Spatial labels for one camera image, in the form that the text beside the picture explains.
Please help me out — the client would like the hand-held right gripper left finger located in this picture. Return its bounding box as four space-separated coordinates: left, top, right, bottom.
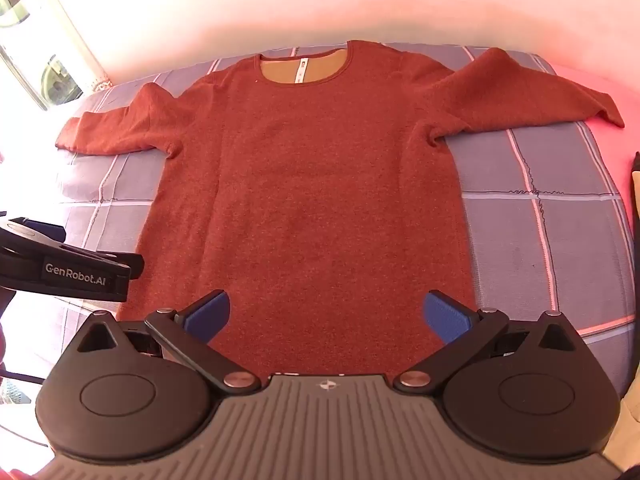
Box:
75 289 262 395

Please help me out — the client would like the window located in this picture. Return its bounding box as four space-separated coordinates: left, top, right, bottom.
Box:
0 0 113 111

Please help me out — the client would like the rust red sweater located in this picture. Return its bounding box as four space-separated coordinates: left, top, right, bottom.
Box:
55 39 626 378

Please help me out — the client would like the blue plaid bedsheet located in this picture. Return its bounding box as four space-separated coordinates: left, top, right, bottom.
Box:
0 42 637 401

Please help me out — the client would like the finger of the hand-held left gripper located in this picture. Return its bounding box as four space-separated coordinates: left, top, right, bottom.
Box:
0 217 69 251

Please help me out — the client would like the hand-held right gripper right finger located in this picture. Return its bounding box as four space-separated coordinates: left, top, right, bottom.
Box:
394 289 584 395

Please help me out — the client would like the black cable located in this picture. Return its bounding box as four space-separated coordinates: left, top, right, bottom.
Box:
0 369 43 386

